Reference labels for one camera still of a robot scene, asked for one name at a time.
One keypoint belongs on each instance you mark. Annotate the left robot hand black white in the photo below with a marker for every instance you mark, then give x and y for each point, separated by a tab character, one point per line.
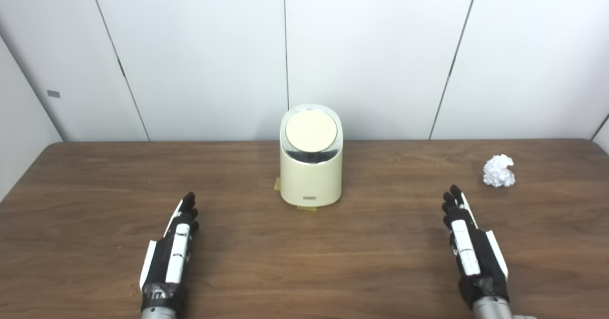
177	252

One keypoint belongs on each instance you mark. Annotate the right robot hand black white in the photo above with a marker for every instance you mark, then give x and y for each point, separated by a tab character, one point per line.
468	250

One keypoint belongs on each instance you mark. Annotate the white paper ball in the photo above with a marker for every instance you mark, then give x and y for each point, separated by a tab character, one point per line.
498	171

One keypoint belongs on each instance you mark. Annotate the cream-colored bin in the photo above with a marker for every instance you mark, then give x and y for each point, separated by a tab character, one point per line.
311	181

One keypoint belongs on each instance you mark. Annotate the round cream bin lid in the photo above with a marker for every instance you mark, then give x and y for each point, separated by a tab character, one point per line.
311	129

